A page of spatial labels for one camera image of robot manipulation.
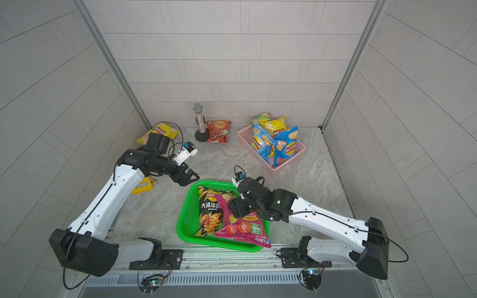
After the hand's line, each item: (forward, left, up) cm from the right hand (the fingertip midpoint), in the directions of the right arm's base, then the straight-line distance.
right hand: (234, 205), depth 71 cm
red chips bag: (+46, +9, -5) cm, 47 cm away
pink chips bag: (-8, -5, 0) cm, 10 cm away
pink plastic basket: (+46, -6, -9) cm, 48 cm away
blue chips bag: (+29, -25, +1) cm, 38 cm away
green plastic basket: (-3, +19, -5) cm, 20 cm away
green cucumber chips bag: (+52, -18, -1) cm, 55 cm away
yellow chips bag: (+42, -23, 0) cm, 48 cm away
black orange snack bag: (0, +10, -6) cm, 12 cm away
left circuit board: (-21, +31, -11) cm, 39 cm away
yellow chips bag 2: (+52, +43, -5) cm, 68 cm away
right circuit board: (-23, -27, -15) cm, 39 cm away
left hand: (+14, +15, +6) cm, 22 cm away
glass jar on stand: (+48, +19, -9) cm, 52 cm away
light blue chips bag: (+32, -14, 0) cm, 35 cm away
